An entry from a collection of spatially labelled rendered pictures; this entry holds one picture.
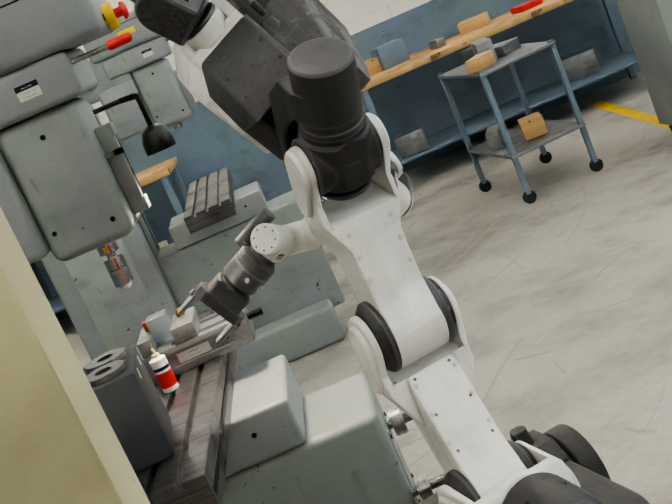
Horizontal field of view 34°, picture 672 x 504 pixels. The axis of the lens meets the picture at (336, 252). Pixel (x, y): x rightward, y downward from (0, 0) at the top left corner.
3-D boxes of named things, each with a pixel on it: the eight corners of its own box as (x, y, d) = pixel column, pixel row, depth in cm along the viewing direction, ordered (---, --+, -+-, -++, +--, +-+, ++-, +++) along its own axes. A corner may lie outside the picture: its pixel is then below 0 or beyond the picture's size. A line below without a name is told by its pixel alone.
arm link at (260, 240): (273, 282, 237) (307, 244, 235) (253, 281, 227) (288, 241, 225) (239, 246, 240) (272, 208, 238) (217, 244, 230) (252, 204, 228)
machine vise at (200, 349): (254, 324, 282) (236, 286, 280) (255, 341, 268) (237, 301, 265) (129, 379, 282) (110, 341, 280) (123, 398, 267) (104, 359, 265)
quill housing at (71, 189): (145, 216, 262) (86, 92, 255) (135, 234, 241) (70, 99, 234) (72, 248, 262) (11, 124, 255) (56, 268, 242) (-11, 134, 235)
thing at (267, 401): (303, 392, 281) (284, 351, 278) (307, 445, 247) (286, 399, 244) (124, 468, 282) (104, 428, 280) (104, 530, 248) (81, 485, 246)
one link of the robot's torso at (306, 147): (383, 121, 188) (348, 89, 196) (315, 153, 184) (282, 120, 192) (392, 178, 197) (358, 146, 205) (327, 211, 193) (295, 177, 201)
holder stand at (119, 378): (172, 419, 237) (132, 338, 232) (175, 454, 215) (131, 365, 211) (120, 444, 236) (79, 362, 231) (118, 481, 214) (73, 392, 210)
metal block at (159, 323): (176, 329, 276) (166, 308, 275) (174, 335, 270) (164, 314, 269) (157, 337, 276) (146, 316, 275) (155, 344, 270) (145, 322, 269)
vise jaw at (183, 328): (200, 319, 281) (194, 305, 280) (198, 335, 266) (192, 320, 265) (179, 328, 281) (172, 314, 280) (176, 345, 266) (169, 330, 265)
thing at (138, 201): (151, 204, 253) (112, 120, 248) (149, 208, 249) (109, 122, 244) (135, 211, 253) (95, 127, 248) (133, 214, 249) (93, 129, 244)
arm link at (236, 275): (238, 316, 243) (273, 277, 240) (238, 334, 234) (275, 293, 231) (193, 282, 239) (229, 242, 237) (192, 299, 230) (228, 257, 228)
